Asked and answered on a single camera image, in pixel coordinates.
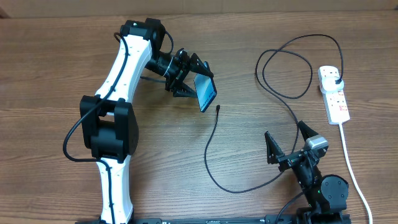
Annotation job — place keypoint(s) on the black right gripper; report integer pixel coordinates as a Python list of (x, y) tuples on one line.
[(273, 154)]

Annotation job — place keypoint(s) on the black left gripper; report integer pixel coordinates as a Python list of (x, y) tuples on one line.
[(194, 64)]

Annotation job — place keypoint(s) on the Samsung Galaxy smartphone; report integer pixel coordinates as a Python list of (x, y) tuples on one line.
[(206, 91)]

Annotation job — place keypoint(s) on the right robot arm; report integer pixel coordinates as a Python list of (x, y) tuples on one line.
[(326, 194)]

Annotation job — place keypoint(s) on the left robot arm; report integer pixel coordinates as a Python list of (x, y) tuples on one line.
[(108, 121)]

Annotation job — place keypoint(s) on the white charger plug adapter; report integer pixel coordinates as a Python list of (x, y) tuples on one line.
[(329, 85)]

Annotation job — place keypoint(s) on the white power strip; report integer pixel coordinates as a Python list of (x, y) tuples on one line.
[(335, 102)]

